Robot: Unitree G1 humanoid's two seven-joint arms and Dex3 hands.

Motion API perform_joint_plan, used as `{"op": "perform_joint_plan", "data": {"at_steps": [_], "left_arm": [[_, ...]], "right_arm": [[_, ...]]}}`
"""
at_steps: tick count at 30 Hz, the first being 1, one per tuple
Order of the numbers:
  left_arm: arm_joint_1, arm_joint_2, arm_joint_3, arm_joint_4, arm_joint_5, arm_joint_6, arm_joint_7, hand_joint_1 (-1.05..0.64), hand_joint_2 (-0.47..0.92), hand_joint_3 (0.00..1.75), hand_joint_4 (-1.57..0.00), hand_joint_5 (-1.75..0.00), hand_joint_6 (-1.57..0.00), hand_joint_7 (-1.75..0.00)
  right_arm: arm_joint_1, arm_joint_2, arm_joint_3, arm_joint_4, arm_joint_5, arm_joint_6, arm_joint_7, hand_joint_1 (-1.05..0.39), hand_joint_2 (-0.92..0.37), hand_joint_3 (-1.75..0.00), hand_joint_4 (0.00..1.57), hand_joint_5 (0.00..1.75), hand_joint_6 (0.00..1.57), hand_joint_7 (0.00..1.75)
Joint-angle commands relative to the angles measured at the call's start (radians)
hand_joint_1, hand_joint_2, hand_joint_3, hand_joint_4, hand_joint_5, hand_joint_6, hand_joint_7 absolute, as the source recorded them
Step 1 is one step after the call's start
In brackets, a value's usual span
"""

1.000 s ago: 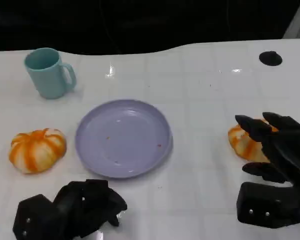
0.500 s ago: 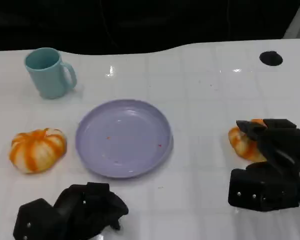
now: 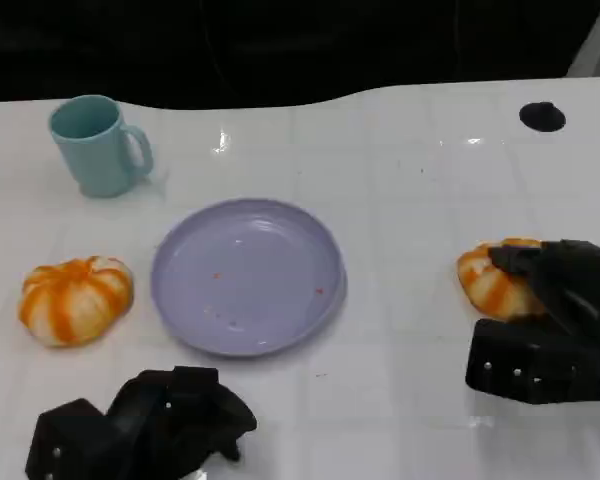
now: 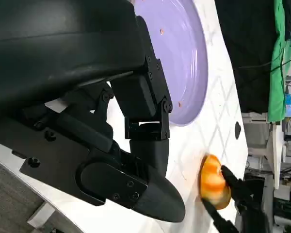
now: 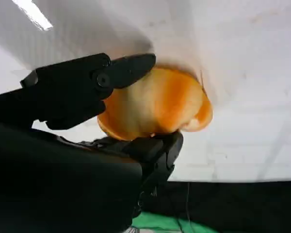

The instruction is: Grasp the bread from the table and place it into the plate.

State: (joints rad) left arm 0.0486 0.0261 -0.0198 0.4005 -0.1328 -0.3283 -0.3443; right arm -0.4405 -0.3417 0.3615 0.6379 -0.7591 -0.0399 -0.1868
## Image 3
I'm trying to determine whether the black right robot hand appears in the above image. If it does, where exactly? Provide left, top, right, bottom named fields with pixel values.
left=488, top=239, right=600, bottom=346

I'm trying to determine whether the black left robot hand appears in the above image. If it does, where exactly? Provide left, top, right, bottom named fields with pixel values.
left=97, top=366, right=259, bottom=480

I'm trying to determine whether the orange and white bread roll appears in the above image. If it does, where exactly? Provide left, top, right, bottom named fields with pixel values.
left=456, top=238, right=549, bottom=321
left=18, top=255, right=135, bottom=349

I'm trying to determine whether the lilac plate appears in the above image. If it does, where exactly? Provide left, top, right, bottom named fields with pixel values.
left=150, top=198, right=349, bottom=359

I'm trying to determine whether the black table grommet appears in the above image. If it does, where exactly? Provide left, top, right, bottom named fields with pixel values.
left=518, top=101, right=567, bottom=133

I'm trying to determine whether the pale green mug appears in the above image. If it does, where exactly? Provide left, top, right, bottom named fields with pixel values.
left=48, top=94, right=155, bottom=199

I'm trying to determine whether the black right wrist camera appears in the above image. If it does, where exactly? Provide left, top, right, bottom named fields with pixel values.
left=465, top=317, right=600, bottom=405

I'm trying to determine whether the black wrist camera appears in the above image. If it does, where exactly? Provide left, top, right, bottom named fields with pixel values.
left=24, top=398, right=111, bottom=480
left=465, top=317, right=600, bottom=405

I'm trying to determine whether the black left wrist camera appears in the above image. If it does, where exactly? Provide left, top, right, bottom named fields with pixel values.
left=24, top=398, right=111, bottom=480

